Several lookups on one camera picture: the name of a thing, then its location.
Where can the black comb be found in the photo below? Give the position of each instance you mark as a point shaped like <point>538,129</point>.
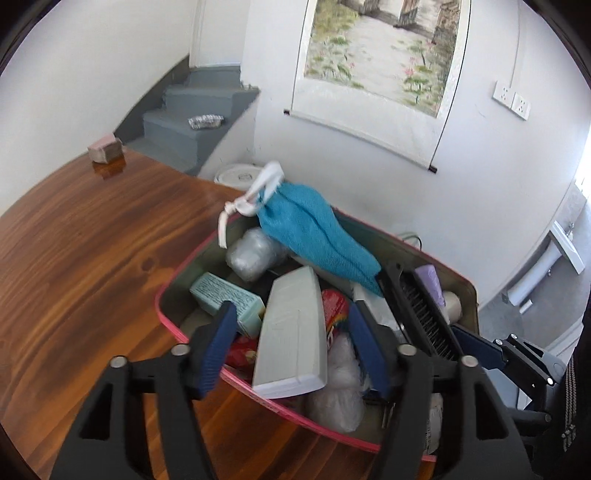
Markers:
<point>425,314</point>

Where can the white cotton bag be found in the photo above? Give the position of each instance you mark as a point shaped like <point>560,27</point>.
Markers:
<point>337,401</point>
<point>254,254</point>

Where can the wooden desktop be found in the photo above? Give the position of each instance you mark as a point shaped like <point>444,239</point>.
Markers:
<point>92,240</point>

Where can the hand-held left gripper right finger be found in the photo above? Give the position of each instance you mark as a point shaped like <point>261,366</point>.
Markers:
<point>369,355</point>

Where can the wall scroll painting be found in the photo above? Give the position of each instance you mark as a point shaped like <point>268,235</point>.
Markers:
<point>378,60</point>

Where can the white wall socket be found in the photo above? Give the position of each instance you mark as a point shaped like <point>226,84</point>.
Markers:
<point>520,106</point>
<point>502,93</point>

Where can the white bucket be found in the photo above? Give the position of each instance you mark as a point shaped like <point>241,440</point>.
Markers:
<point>238,175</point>

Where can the purple bag roll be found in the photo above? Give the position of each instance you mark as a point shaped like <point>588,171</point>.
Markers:
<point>429,281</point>

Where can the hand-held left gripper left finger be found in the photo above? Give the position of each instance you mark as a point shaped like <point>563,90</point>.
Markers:
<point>217,350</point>

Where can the blue cloth pouch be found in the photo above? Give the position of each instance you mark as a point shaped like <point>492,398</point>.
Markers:
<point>318,230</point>

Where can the grey staircase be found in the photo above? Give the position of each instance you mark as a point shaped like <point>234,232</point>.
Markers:
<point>184,120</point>

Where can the red snack packet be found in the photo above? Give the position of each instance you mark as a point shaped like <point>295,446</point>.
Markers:
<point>334,309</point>

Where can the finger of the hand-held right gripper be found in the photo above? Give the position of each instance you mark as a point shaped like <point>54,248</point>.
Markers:
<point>478,346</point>

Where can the pink card deck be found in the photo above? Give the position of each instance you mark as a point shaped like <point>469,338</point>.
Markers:
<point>105,148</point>

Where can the white block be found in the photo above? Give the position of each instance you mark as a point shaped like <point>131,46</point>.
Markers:
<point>378,309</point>

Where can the pink tin box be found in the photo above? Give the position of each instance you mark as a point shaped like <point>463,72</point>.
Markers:
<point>178,300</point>

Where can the beige roll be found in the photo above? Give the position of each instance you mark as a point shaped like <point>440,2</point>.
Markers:
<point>452,307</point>

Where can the green printed soap box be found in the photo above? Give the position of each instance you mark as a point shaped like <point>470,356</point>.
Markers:
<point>221,295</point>

